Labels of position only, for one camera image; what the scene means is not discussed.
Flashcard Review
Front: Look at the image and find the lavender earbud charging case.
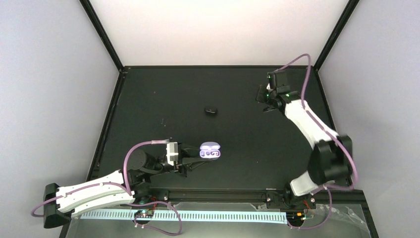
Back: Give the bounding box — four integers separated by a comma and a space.
199, 142, 221, 160

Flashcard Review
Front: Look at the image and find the black earbud charging case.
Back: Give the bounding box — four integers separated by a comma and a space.
204, 106, 218, 115

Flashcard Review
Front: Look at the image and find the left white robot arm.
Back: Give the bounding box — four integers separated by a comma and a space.
40, 139, 221, 229

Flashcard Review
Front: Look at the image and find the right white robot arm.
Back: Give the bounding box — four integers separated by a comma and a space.
256, 71, 355, 208

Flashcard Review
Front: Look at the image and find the small circuit board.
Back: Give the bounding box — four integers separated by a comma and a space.
134, 210, 154, 220

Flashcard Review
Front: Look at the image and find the clear plastic bag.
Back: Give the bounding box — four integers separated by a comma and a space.
306, 204, 369, 234

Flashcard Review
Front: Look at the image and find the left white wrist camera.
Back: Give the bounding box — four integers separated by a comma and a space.
166, 142, 179, 166

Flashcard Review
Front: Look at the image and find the white slotted cable duct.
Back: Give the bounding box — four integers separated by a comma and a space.
80, 209, 287, 224

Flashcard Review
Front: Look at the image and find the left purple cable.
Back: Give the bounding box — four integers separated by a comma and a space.
31, 139, 169, 218

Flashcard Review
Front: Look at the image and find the purple cable loop front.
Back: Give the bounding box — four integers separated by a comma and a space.
128, 201, 182, 237

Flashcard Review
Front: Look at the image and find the black front rail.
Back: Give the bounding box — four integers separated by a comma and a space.
70, 185, 370, 206

